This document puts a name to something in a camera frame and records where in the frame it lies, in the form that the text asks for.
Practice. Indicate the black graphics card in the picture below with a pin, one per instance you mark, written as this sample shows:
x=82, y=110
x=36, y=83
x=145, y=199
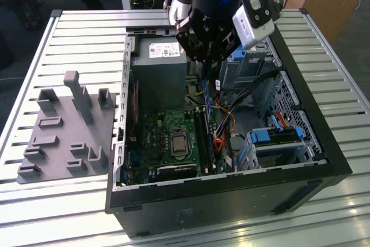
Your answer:
x=176, y=170

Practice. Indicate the grey parts rack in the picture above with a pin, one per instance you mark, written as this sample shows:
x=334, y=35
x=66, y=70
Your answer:
x=66, y=131

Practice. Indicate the blue disk carrier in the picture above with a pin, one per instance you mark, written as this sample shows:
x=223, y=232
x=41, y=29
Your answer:
x=260, y=137

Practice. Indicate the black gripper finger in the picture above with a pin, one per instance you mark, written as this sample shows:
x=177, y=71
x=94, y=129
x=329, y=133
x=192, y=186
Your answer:
x=227, y=40
x=186, y=36

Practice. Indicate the green motherboard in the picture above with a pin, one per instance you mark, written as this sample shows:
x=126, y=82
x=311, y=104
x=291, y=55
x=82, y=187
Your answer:
x=153, y=131

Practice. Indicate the black open PC case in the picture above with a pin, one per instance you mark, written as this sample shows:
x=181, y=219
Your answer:
x=202, y=209

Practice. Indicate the blue RAM stick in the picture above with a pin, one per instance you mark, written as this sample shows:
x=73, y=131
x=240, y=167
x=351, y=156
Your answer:
x=207, y=93

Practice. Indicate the grey power supply unit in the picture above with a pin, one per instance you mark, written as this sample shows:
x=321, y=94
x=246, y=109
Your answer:
x=156, y=85

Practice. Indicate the black RAM slot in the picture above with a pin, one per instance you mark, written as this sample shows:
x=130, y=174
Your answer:
x=199, y=134

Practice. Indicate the silver CPU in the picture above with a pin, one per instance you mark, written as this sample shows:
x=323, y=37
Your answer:
x=179, y=144

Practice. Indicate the metal drive cage tall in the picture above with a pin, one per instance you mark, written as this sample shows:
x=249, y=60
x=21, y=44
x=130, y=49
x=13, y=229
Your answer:
x=248, y=70

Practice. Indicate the metal disk bay cage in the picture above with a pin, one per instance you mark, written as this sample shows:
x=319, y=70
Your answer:
x=283, y=151

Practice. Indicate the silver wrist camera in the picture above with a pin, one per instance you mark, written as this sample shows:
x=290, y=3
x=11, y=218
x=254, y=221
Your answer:
x=251, y=31

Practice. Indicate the blue drive latch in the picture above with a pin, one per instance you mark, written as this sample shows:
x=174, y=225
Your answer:
x=239, y=54

